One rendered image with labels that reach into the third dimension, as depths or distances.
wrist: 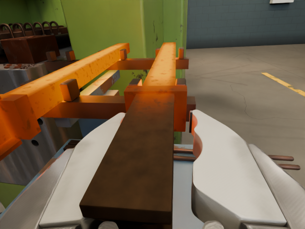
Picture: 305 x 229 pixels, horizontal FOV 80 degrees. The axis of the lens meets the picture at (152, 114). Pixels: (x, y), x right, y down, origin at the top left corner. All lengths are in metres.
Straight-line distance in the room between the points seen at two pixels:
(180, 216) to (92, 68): 0.30
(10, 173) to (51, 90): 0.70
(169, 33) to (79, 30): 0.51
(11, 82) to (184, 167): 0.50
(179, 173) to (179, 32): 0.75
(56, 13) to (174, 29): 0.59
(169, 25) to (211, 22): 5.73
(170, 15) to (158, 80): 0.87
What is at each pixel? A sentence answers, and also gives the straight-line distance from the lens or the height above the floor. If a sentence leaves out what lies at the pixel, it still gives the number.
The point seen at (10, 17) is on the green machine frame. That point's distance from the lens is 1.14.
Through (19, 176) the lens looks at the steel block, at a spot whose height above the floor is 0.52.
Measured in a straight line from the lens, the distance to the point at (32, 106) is 0.19.
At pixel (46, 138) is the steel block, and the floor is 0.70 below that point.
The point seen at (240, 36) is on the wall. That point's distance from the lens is 7.09.
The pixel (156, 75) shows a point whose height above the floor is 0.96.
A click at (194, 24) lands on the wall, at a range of 6.63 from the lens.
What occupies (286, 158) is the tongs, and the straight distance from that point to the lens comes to 0.56.
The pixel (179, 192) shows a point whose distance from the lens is 0.42.
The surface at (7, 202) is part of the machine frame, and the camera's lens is 1.08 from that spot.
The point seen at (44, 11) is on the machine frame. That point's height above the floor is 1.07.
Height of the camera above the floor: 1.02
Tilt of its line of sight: 28 degrees down
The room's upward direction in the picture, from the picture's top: 3 degrees counter-clockwise
